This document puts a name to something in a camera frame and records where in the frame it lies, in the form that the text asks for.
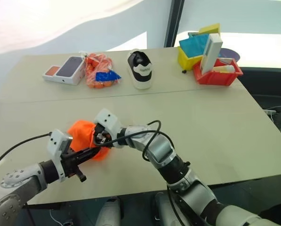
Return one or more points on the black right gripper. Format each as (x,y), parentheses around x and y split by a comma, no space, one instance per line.
(102,135)

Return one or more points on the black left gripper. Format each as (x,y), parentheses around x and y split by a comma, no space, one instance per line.
(70,164)

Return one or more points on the orange fabric pouch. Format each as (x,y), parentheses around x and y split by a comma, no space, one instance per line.
(81,133)

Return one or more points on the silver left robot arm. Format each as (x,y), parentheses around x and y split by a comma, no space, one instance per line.
(18,186)

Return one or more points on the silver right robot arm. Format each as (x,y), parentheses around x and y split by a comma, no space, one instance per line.
(178,169)

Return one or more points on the blue flat pouch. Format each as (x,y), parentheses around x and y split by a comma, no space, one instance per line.
(194,46)

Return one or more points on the bag of orange snacks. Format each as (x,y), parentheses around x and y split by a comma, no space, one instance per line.
(96,70)

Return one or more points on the white box with purple phone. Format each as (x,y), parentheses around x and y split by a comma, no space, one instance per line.
(69,69)

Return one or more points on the white and black sneaker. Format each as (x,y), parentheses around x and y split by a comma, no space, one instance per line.
(140,68)

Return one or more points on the yellow plastic bin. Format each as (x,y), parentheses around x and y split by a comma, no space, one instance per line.
(186,60)

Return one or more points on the red plastic bin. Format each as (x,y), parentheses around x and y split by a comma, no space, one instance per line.
(215,77)

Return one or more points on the dark window pillar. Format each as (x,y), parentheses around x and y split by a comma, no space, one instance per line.
(174,22)

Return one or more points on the tall white carton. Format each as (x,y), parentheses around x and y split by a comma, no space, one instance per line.
(211,53)

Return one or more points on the white plastic bottle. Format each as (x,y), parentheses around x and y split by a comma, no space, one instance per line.
(223,68)

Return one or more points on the purple bowl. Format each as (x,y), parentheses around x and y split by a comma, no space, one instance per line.
(229,53)

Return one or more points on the yellow box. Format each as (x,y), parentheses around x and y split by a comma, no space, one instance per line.
(211,28)

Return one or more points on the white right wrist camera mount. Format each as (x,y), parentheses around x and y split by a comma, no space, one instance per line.
(107,121)

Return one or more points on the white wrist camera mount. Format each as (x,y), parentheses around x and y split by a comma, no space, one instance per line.
(56,146)
(107,121)

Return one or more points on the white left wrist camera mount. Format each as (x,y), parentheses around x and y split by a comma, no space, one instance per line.
(56,146)

